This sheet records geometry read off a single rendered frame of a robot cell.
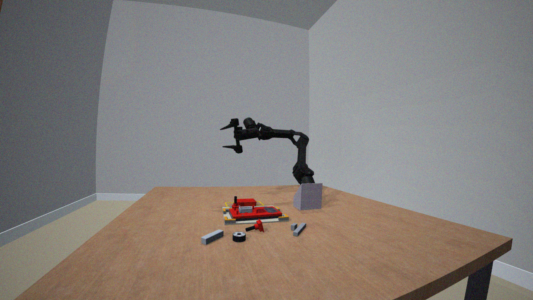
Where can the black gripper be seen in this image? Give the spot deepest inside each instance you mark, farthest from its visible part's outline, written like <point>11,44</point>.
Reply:
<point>239,135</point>

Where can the black toy car wheel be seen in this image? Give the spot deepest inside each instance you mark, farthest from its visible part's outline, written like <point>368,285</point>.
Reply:
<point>239,237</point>

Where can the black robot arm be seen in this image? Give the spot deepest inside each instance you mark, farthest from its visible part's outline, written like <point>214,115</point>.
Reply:
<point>301,172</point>

